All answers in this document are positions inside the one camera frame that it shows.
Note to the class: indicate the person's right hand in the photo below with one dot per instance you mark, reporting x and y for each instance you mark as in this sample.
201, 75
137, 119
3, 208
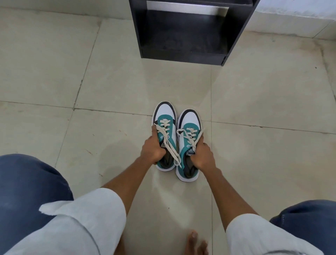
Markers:
204, 159

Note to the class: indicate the teal white sneaker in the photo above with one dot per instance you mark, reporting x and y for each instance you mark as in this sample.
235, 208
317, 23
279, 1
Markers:
189, 120
165, 113

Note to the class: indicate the person's right forearm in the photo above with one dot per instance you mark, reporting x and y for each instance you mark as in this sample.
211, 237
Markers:
228, 197

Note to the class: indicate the black wooden shelf unit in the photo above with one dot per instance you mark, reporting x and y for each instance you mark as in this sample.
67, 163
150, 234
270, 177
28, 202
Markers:
183, 34

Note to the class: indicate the blue trousers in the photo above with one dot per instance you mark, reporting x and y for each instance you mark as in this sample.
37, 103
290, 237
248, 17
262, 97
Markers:
26, 181

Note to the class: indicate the person's left hand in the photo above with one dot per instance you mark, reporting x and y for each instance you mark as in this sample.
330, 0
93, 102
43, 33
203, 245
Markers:
150, 151

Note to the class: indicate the person's left thumb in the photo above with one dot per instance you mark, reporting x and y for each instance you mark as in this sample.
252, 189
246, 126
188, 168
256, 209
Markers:
154, 132

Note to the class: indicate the person's left forearm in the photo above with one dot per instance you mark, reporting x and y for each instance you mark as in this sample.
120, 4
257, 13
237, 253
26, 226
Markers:
126, 181

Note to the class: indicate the person's right thumb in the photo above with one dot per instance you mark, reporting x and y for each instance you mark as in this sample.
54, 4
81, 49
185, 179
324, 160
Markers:
200, 140

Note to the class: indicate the person's bare foot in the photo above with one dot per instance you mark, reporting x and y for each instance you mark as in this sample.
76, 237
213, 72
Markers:
195, 244

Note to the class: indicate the white shirt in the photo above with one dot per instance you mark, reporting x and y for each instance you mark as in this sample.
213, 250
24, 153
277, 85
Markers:
86, 223

